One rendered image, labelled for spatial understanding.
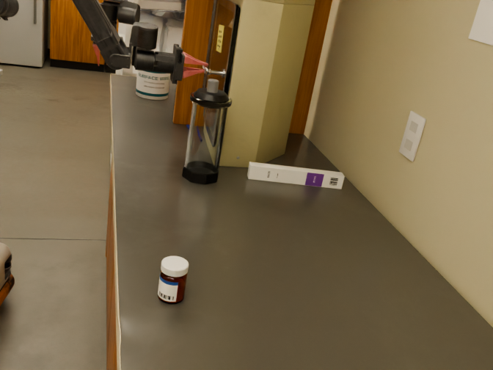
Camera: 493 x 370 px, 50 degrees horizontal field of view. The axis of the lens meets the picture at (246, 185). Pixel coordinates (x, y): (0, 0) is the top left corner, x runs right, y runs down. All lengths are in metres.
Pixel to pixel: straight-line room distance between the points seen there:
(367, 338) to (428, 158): 0.55
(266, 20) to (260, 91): 0.19
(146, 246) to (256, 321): 0.30
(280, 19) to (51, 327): 1.56
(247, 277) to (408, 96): 0.69
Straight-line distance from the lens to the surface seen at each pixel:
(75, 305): 2.51
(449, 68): 1.35
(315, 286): 1.07
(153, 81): 2.12
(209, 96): 1.35
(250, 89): 1.50
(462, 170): 1.26
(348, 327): 0.99
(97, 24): 1.51
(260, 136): 1.55
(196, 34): 1.82
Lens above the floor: 1.51
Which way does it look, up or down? 23 degrees down
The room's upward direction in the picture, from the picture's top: 10 degrees clockwise
